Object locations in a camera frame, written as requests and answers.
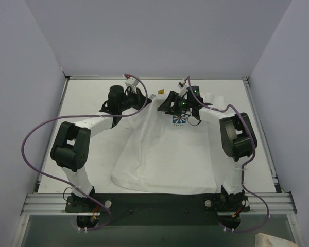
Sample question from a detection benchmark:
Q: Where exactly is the white t-shirt with flower print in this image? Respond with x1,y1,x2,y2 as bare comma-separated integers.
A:
111,94,217,195

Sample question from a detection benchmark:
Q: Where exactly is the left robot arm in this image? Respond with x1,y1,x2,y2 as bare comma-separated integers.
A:
50,85,152,212

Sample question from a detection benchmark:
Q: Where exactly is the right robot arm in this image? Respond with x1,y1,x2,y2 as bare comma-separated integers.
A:
157,85,258,196

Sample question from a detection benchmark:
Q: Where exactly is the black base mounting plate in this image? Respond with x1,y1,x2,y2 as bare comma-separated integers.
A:
65,193,250,228

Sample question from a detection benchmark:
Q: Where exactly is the beige object at corner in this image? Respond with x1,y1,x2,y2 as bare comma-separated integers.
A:
254,233,298,247

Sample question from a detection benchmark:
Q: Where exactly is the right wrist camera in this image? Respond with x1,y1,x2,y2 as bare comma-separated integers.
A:
178,81,187,97

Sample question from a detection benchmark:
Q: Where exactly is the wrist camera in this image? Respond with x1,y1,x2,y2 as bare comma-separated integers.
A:
178,81,187,97
124,74,139,90

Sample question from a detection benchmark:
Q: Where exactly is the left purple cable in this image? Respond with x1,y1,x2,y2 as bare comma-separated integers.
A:
21,74,148,231

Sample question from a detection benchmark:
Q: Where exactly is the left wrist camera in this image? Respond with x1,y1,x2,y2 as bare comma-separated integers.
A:
124,74,139,90

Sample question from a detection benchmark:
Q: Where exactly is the aluminium frame rail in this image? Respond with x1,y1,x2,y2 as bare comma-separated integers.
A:
20,76,298,216

